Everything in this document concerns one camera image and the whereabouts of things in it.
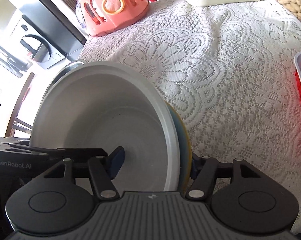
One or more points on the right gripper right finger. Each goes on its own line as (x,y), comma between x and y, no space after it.
(203,174)

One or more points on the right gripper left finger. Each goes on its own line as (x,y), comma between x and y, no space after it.
(103,169)

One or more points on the blue plate yellow rim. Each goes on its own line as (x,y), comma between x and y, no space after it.
(184,149)

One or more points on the white bowl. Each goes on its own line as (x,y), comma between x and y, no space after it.
(106,105)

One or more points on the wooden chair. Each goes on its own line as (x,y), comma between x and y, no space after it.
(14,123)

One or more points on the white lace tablecloth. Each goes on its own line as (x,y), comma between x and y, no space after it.
(228,70)

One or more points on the large steel bowl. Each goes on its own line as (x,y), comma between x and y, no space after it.
(64,71)

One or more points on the black appliance with round window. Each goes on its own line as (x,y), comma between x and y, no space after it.
(34,46)

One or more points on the orange plastic basket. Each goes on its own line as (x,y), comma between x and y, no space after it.
(102,17)

